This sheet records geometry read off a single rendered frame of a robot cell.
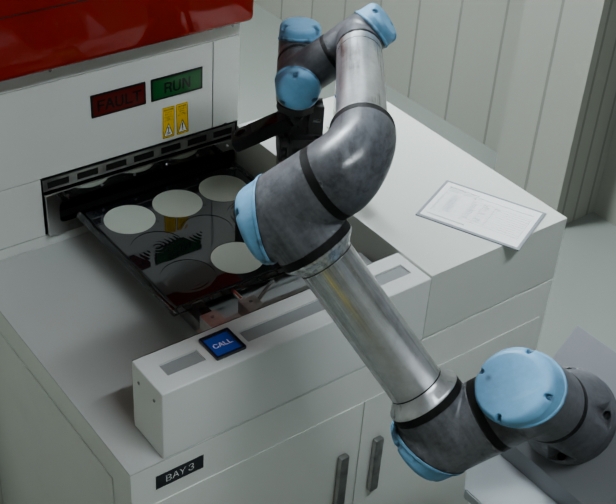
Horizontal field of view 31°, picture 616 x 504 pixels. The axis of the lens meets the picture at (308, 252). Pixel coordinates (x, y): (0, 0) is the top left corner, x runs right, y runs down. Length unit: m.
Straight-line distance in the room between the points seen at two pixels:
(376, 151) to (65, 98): 0.79
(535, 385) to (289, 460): 0.59
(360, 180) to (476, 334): 0.76
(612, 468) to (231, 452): 0.62
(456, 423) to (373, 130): 0.44
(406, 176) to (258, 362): 0.62
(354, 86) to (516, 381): 0.48
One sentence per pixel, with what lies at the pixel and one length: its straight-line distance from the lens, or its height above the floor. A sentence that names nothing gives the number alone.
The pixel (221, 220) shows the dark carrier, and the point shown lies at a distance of 2.20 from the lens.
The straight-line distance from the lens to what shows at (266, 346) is 1.81.
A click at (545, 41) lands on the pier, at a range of 3.74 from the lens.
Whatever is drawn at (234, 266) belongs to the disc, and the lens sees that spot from 2.08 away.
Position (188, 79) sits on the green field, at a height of 1.10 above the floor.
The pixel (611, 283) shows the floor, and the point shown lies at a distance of 3.75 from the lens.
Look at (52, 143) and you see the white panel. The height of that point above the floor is 1.05.
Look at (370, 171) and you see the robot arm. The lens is 1.51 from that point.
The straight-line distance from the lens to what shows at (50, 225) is 2.25.
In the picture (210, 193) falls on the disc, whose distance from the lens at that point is 2.28.
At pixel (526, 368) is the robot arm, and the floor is 1.10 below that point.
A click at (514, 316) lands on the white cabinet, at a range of 2.26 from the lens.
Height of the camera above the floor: 2.14
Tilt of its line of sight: 36 degrees down
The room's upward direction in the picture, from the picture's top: 4 degrees clockwise
